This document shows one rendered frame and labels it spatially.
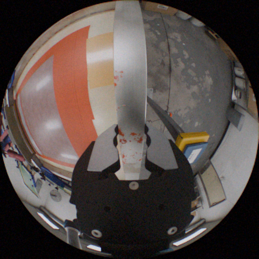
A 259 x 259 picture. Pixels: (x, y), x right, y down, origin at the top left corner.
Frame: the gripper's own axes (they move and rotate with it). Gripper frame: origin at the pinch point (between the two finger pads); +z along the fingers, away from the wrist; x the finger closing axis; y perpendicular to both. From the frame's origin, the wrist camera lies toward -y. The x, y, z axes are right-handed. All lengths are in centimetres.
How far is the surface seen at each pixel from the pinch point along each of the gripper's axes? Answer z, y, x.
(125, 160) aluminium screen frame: -1.0, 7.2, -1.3
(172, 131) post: 15.1, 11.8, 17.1
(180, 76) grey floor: 98, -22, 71
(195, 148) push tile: 1.0, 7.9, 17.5
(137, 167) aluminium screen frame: -1.0, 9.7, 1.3
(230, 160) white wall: 12, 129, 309
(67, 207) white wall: -61, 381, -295
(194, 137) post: 2.9, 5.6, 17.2
